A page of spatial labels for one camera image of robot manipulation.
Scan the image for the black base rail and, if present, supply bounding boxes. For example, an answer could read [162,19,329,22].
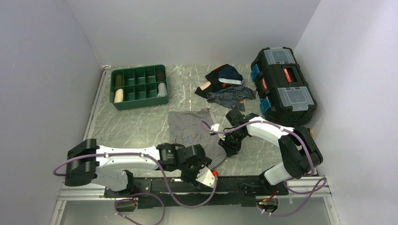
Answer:
[103,176,289,209]

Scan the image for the aluminium frame rail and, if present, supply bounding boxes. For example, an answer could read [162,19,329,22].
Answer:
[56,176,340,225]

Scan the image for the grey striped underwear orange trim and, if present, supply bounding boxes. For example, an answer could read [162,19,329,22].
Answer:
[168,108,227,169]

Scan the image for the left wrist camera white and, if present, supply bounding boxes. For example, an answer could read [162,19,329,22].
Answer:
[195,166,216,188]

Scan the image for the green divided organizer tray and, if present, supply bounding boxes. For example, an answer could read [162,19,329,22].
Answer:
[109,64,169,110]

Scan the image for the grey striped rolled underwear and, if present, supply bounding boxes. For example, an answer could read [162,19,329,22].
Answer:
[157,82,168,98]

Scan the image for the black rolled underwear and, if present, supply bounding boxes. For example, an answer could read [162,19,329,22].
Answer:
[155,68,166,82]

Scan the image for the purple cable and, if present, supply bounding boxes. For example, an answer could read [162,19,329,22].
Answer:
[53,151,219,225]
[200,120,329,218]

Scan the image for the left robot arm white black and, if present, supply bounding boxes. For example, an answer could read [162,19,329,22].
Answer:
[64,139,215,197]

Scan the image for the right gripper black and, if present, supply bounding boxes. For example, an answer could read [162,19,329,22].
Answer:
[218,129,247,158]

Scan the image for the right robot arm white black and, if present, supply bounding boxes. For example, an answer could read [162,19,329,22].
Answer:
[211,109,323,195]

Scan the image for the dark navy underwear white band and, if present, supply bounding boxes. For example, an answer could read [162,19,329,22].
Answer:
[218,64,244,85]

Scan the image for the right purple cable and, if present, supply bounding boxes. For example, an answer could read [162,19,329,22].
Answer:
[200,120,329,218]

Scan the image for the cream rolled underwear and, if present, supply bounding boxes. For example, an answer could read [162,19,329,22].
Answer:
[114,88,124,103]

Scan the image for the black underwear tan patch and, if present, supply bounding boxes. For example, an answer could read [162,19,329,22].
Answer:
[194,64,230,99]

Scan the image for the olive rolled underwear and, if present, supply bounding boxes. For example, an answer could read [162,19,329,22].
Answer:
[114,74,124,88]

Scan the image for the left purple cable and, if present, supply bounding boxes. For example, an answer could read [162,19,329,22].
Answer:
[53,151,219,225]

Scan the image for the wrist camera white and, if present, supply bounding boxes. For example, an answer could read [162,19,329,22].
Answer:
[210,123,223,135]
[195,166,216,188]

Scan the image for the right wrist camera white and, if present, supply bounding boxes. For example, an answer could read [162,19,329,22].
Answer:
[210,123,223,135]

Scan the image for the black toolbox clear lids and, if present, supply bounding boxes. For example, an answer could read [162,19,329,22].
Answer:
[251,47,317,127]

